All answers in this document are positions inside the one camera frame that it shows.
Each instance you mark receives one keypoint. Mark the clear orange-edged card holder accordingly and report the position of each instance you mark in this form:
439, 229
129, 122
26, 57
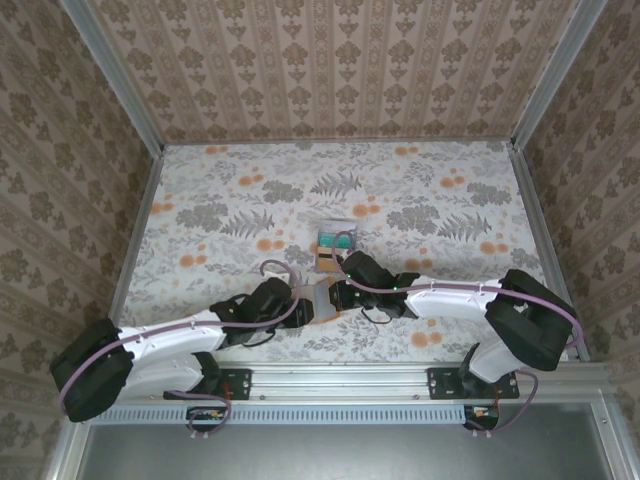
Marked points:
322, 302

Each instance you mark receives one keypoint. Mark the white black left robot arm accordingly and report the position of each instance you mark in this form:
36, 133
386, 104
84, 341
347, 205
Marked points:
165, 347

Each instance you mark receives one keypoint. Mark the tan card with black stripe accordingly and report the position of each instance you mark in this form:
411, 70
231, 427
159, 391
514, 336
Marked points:
327, 257

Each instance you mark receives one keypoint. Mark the teal card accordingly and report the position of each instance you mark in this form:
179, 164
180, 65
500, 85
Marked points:
330, 240

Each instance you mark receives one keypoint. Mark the white grey card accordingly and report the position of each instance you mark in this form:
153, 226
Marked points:
340, 225

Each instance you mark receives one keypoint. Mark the black connector board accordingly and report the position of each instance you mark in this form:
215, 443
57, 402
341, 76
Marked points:
207, 417

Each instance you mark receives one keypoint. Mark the grey metal sheet panel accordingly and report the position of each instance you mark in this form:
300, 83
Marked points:
325, 455

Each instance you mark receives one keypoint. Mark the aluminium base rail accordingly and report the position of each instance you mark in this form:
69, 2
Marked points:
340, 382

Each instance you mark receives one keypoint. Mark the aluminium table edge rail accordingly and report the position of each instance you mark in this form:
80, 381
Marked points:
547, 250
137, 250

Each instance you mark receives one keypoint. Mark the aluminium frame post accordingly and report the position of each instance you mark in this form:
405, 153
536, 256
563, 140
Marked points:
115, 75
550, 75

